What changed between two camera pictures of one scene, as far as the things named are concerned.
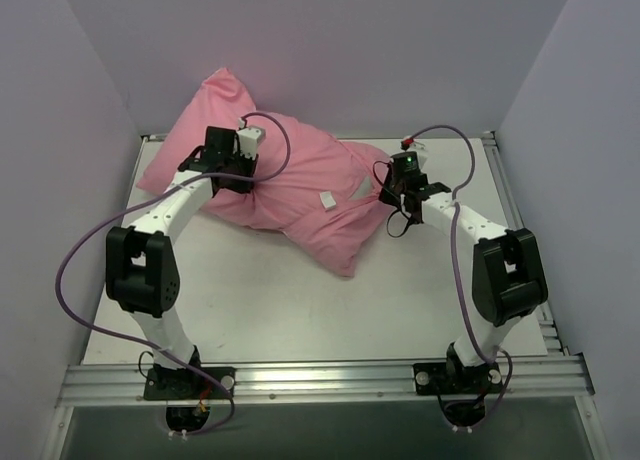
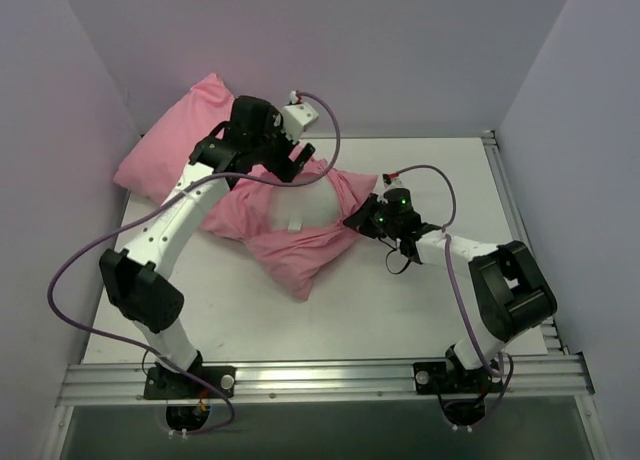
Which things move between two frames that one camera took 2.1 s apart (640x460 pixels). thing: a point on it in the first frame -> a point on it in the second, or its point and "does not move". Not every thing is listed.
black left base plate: (188, 383) does not move
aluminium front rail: (125, 383) does not move
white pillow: (366, 188) -> (306, 206)
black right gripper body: (391, 191) -> (373, 220)
